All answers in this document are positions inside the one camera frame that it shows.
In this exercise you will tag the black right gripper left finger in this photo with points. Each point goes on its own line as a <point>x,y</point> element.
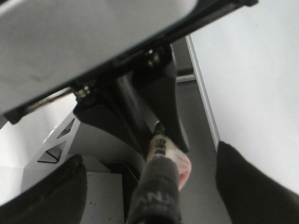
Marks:
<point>59,198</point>

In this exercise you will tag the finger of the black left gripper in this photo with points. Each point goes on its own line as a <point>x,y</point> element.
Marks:
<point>155,81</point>
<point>117,113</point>

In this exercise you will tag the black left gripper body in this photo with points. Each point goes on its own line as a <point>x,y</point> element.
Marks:
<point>49,45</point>

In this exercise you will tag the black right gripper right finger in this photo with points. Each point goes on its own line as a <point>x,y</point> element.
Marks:
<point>250,196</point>

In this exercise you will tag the whiteboard marker with black tape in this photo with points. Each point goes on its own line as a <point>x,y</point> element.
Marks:
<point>156,199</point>

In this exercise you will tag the white robot base bracket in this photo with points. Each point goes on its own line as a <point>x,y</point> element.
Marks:
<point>35,147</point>

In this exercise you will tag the white whiteboard with aluminium frame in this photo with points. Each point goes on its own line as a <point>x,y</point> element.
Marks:
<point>246,66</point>

